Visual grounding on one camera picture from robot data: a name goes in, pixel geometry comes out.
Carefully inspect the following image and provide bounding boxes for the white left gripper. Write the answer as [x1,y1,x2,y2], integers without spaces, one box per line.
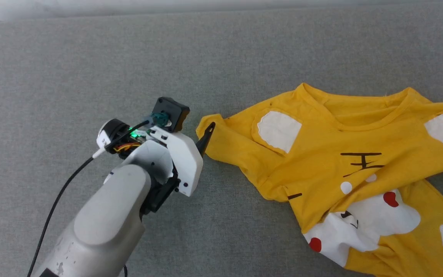
[148,122,217,197]

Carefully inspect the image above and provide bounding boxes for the yellow printed t-shirt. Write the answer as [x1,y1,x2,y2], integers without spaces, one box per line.
[195,82,443,277]

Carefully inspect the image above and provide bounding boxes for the grey fabric sofa seat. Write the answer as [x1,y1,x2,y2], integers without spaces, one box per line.
[0,2,443,277]

